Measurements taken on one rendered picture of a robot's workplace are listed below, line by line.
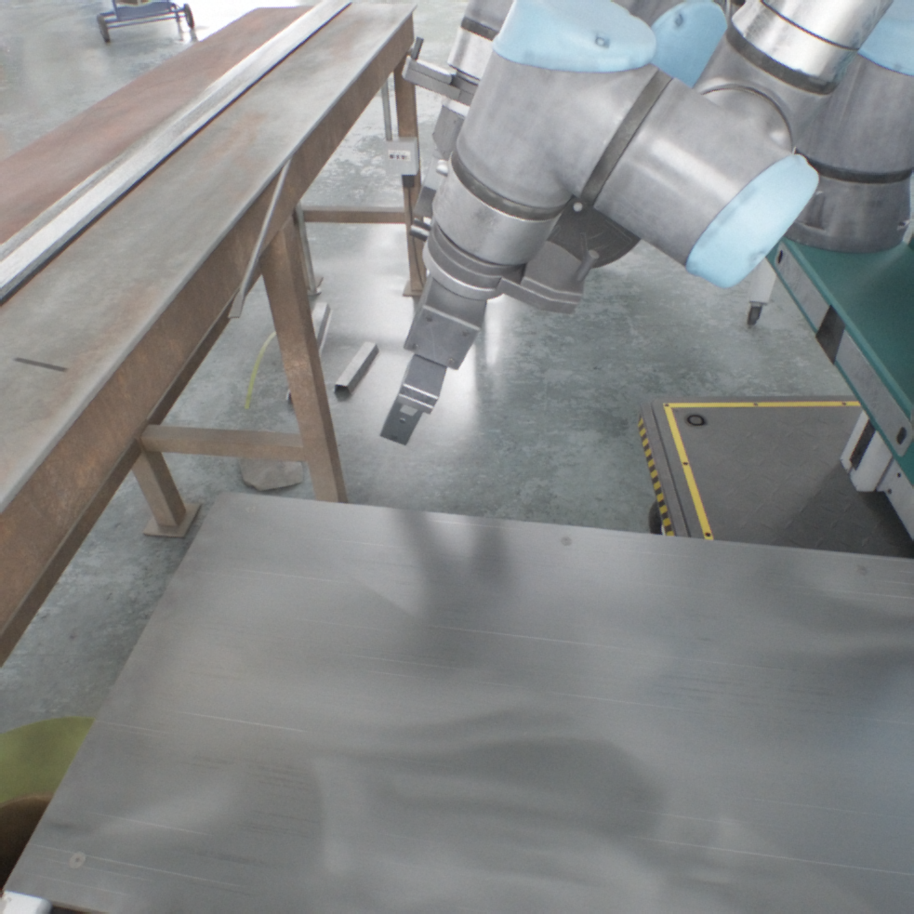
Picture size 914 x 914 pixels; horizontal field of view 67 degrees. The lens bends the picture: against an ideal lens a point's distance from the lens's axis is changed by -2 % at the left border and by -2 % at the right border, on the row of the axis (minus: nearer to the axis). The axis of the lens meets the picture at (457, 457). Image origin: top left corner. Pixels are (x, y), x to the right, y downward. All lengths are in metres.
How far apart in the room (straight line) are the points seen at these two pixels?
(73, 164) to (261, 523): 0.78
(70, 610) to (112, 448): 0.93
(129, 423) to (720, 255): 0.55
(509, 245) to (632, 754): 0.35
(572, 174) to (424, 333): 0.16
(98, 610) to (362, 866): 1.22
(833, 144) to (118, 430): 0.90
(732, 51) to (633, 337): 1.61
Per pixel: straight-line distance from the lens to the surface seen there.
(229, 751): 0.49
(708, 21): 0.86
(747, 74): 0.58
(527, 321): 2.19
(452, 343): 0.55
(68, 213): 1.00
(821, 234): 1.06
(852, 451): 1.33
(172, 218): 0.97
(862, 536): 1.24
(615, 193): 0.47
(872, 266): 1.06
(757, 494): 1.24
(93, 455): 0.71
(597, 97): 0.46
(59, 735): 1.23
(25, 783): 1.22
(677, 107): 0.47
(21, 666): 1.60
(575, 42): 0.45
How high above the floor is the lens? 1.16
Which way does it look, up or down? 43 degrees down
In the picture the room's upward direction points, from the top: 2 degrees counter-clockwise
